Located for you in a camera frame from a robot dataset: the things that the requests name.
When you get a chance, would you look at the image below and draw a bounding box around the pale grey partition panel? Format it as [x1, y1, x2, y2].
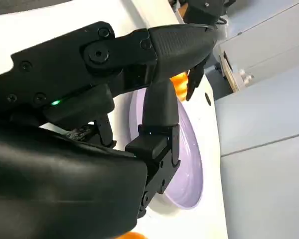
[213, 81, 299, 157]
[219, 131, 299, 239]

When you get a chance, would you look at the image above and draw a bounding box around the lilac plate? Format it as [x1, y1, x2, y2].
[129, 89, 205, 210]

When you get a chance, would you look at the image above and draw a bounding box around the wooden board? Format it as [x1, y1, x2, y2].
[219, 50, 240, 93]

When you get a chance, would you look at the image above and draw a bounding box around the orange and white bread roll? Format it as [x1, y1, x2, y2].
[124, 224, 150, 239]
[169, 71, 190, 102]

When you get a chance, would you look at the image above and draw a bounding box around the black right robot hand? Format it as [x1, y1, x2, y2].
[0, 21, 220, 239]

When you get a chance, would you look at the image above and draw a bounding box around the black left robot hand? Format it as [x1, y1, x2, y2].
[184, 0, 237, 102]

